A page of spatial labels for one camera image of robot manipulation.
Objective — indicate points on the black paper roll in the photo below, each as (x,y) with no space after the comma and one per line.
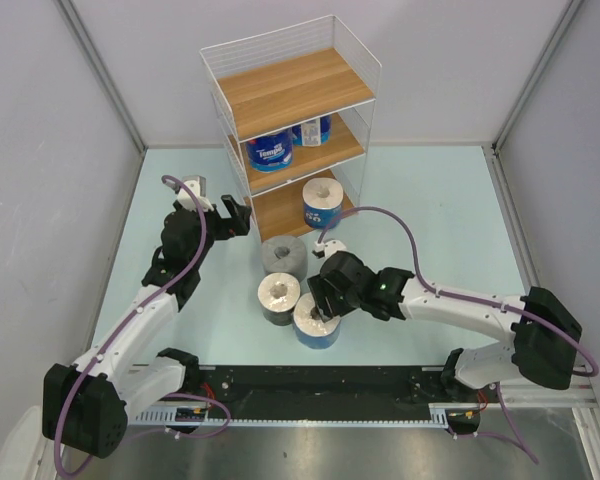
(278,295)

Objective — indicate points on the grey paper roll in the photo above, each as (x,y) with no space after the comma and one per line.
(285,254)

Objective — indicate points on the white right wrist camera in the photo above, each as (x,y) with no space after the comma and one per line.
(327,248)

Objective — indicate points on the aluminium frame rail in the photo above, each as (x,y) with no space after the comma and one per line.
(576,411)

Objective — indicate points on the white wire wooden shelf rack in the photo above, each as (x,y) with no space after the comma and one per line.
(272,81)

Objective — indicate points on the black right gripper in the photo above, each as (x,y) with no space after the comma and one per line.
(321,290)

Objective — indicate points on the light blue paper roll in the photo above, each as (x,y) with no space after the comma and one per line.
(311,330)

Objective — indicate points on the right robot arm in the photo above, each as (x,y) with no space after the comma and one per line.
(535,336)

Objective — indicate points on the blue starry paper roll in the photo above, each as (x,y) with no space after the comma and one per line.
(322,201)

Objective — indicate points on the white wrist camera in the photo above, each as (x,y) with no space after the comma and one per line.
(191,194)
(327,248)

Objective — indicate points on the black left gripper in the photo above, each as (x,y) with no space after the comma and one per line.
(238,224)

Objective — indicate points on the blue white paper roll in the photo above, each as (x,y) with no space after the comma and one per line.
(312,133)

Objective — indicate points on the grey slotted cable duct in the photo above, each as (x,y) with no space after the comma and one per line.
(174,415)

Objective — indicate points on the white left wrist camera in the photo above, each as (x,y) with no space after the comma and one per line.
(191,194)

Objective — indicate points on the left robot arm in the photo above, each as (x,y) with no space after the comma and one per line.
(88,404)

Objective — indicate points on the blue Tempo paper roll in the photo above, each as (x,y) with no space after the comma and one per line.
(270,153)

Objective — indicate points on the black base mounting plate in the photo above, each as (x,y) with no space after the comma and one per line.
(334,390)

